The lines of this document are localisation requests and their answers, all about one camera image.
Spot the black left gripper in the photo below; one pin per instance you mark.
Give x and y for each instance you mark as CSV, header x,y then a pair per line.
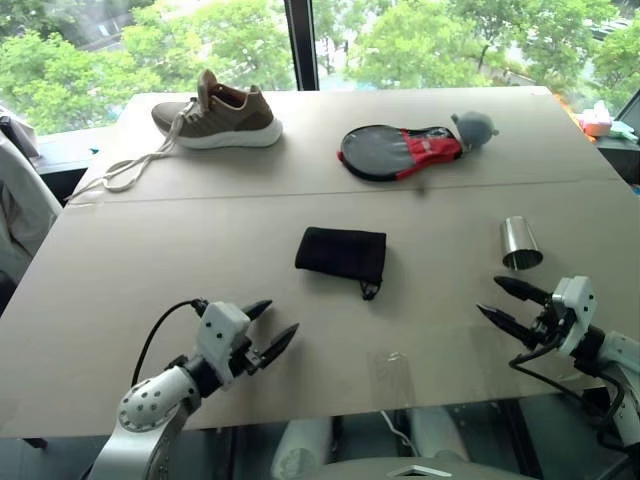
x,y
246,358

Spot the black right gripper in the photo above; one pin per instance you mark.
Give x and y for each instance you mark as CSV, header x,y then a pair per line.
x,y
549,325

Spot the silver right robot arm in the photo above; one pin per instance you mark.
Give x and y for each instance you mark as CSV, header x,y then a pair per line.
x,y
620,360

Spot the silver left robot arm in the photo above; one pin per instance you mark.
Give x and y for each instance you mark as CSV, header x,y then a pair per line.
x,y
145,400

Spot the stainless steel cup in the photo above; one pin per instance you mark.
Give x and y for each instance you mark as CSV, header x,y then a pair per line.
x,y
520,240

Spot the white rounded robot leg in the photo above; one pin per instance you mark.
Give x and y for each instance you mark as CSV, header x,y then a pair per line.
x,y
300,450
440,435

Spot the grey plush toy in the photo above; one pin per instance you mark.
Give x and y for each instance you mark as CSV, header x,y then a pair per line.
x,y
475,127

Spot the dark side table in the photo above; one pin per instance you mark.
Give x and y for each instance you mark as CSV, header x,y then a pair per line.
x,y
620,155

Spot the silver robot body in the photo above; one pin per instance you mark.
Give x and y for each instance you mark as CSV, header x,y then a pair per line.
x,y
415,470

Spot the orange tissue box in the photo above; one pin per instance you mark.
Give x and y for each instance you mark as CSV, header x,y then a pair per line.
x,y
597,120

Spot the black and red paddle case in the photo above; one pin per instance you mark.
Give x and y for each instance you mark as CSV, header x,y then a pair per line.
x,y
375,150

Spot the brown sneaker with white sole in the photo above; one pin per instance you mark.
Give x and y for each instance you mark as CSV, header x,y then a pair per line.
x,y
225,120

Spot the white cloth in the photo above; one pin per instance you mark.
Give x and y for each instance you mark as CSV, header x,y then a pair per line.
x,y
20,200

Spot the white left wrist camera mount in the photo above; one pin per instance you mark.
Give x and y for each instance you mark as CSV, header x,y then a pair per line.
x,y
220,325

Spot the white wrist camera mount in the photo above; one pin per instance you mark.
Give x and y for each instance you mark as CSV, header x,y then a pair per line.
x,y
575,300
220,325

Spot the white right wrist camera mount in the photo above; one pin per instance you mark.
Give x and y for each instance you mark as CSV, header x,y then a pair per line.
x,y
575,300

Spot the dark window frame post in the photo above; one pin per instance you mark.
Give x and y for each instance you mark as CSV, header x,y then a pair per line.
x,y
302,45

